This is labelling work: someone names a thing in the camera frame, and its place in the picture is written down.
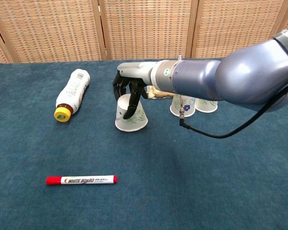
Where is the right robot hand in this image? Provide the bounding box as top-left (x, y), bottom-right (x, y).
top-left (112, 61), bottom-right (159, 120)

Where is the white paper cup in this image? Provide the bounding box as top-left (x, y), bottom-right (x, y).
top-left (169, 94), bottom-right (196, 118)
top-left (114, 93), bottom-right (149, 132)
top-left (194, 97), bottom-right (218, 114)

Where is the clear bagged sandwich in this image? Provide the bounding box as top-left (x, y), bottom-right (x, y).
top-left (145, 85), bottom-right (175, 100)

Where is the white bottle yellow cap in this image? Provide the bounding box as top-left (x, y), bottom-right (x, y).
top-left (53, 69), bottom-right (91, 123)

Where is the blue table cloth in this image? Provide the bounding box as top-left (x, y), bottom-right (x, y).
top-left (0, 58), bottom-right (288, 230)

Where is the red whiteboard marker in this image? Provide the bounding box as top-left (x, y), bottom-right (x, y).
top-left (46, 175), bottom-right (118, 186)

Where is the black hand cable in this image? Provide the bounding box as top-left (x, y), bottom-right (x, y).
top-left (178, 80), bottom-right (288, 139)

